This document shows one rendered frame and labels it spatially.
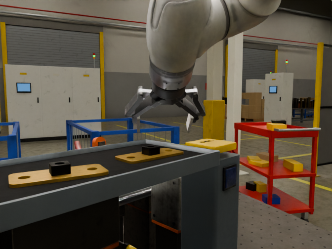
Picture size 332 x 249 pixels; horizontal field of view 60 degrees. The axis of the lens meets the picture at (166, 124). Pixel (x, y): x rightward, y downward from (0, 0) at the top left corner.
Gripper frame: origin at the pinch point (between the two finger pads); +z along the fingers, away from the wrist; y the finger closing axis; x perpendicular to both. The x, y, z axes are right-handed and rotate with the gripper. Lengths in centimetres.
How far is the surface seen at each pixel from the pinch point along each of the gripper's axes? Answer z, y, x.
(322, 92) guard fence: 258, 270, 214
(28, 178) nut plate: -42, -16, -31
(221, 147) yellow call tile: -28.7, 5.6, -21.4
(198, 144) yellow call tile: -27.6, 2.5, -20.1
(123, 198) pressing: -1.6, -10.3, -20.2
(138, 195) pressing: 0.6, -7.0, -18.8
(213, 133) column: 577, 187, 326
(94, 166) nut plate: -38.9, -11.2, -28.5
